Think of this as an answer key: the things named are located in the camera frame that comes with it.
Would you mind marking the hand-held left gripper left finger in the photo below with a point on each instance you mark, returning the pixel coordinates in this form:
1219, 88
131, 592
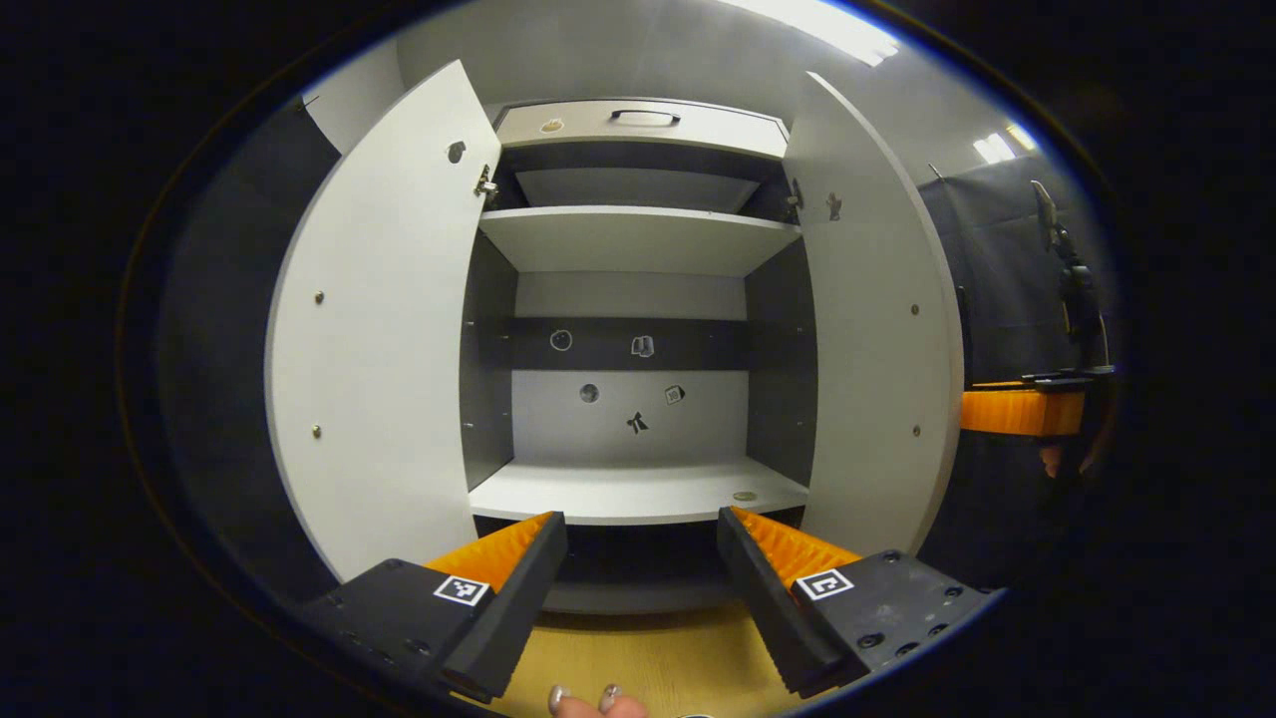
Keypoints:
513, 608

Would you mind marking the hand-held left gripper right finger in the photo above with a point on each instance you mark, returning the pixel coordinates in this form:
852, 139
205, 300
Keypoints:
763, 608

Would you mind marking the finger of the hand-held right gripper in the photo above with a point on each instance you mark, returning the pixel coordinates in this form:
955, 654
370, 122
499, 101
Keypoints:
1017, 411

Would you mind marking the white cabinet door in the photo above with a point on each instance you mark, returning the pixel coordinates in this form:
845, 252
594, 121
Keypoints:
389, 329
877, 329

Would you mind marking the white cabinet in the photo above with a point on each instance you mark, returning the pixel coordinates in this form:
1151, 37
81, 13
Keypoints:
628, 434

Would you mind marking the metal door hinge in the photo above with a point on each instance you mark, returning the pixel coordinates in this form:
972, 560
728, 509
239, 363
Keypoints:
485, 186
795, 202

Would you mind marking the white cabinet shelf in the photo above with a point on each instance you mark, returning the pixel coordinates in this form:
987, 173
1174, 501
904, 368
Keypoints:
638, 234

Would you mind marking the black backdrop cloth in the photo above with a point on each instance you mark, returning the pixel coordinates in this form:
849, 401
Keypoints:
997, 269
229, 349

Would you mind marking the small ceiling light panel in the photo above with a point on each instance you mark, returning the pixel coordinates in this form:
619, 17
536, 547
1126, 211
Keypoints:
997, 148

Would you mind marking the long ceiling light panel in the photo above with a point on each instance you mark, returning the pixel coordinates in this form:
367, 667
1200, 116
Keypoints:
827, 28

